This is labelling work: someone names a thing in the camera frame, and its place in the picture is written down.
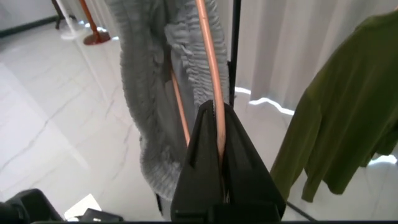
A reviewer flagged brown round-base stand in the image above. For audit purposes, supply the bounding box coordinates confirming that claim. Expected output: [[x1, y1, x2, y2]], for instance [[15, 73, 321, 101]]
[[77, 0, 111, 46]]

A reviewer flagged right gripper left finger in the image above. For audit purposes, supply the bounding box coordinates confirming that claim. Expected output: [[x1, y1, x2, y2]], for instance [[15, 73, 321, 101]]
[[170, 100, 226, 213]]

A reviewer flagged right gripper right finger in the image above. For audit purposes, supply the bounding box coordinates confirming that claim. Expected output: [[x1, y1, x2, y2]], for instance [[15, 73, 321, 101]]
[[223, 103, 287, 215]]

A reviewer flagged green long-sleeved shirt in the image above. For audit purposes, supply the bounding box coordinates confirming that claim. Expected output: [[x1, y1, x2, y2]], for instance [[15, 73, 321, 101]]
[[269, 9, 398, 203]]

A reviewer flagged pink clothes hanger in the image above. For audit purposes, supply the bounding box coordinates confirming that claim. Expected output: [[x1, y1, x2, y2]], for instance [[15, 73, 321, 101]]
[[169, 0, 227, 163]]

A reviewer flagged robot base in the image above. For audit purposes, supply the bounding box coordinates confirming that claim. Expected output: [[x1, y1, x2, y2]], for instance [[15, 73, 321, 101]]
[[0, 188, 125, 223]]

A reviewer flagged black clothes rack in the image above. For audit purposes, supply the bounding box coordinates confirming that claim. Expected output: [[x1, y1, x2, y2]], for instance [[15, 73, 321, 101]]
[[228, 0, 318, 222]]

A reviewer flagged pale grey ribbed garment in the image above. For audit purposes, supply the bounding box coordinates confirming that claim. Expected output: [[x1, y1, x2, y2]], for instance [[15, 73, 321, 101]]
[[104, 0, 231, 202]]

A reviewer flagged white curtain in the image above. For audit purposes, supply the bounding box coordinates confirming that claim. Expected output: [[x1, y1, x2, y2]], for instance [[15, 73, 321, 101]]
[[57, 0, 398, 113]]

